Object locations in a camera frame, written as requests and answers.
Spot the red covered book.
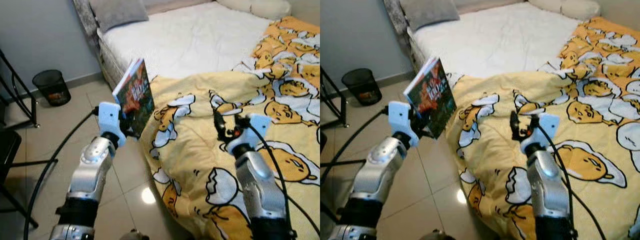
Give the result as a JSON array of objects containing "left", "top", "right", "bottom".
[
  {"left": 403, "top": 56, "right": 457, "bottom": 140},
  {"left": 112, "top": 57, "right": 155, "bottom": 139}
]

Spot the grey pillow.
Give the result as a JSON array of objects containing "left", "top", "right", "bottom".
[
  {"left": 89, "top": 0, "right": 149, "bottom": 33},
  {"left": 399, "top": 0, "right": 461, "bottom": 32}
]

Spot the black mesh waste bin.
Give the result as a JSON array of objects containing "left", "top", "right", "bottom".
[
  {"left": 32, "top": 69, "right": 72, "bottom": 107},
  {"left": 341, "top": 68, "right": 383, "bottom": 107}
]

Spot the black metal rack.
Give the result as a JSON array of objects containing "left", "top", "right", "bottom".
[
  {"left": 0, "top": 47, "right": 40, "bottom": 128},
  {"left": 320, "top": 67, "right": 349, "bottom": 128}
]

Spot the white quilted mattress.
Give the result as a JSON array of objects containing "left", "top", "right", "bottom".
[
  {"left": 97, "top": 1, "right": 273, "bottom": 91},
  {"left": 407, "top": 1, "right": 583, "bottom": 81}
]

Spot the dark robot foot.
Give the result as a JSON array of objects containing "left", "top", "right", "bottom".
[
  {"left": 120, "top": 229, "right": 150, "bottom": 240},
  {"left": 419, "top": 229, "right": 453, "bottom": 240}
]

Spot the black chair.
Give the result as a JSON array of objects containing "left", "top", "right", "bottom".
[{"left": 0, "top": 129, "right": 58, "bottom": 228}]

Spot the cream bolster pillow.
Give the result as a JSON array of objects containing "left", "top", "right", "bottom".
[
  {"left": 216, "top": 0, "right": 292, "bottom": 21},
  {"left": 527, "top": 0, "right": 602, "bottom": 21}
]

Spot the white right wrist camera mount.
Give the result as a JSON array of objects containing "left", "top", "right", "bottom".
[
  {"left": 520, "top": 113, "right": 561, "bottom": 155},
  {"left": 226, "top": 114, "right": 272, "bottom": 155}
]

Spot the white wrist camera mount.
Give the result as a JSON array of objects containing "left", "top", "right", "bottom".
[
  {"left": 226, "top": 114, "right": 272, "bottom": 155},
  {"left": 520, "top": 113, "right": 561, "bottom": 155},
  {"left": 387, "top": 101, "right": 420, "bottom": 147},
  {"left": 97, "top": 102, "right": 127, "bottom": 147}
]

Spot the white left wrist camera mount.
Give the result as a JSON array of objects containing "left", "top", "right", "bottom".
[
  {"left": 97, "top": 102, "right": 127, "bottom": 147},
  {"left": 387, "top": 101, "right": 420, "bottom": 147}
]

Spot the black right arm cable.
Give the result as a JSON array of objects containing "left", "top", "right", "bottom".
[
  {"left": 240, "top": 120, "right": 321, "bottom": 236},
  {"left": 532, "top": 120, "right": 608, "bottom": 240}
]

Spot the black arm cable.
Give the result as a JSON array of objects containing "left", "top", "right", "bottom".
[
  {"left": 320, "top": 106, "right": 391, "bottom": 186},
  {"left": 22, "top": 107, "right": 101, "bottom": 240},
  {"left": 240, "top": 120, "right": 321, "bottom": 236},
  {"left": 532, "top": 120, "right": 608, "bottom": 240}
]

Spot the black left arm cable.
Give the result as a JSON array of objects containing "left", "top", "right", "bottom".
[
  {"left": 22, "top": 107, "right": 101, "bottom": 240},
  {"left": 320, "top": 106, "right": 391, "bottom": 186}
]

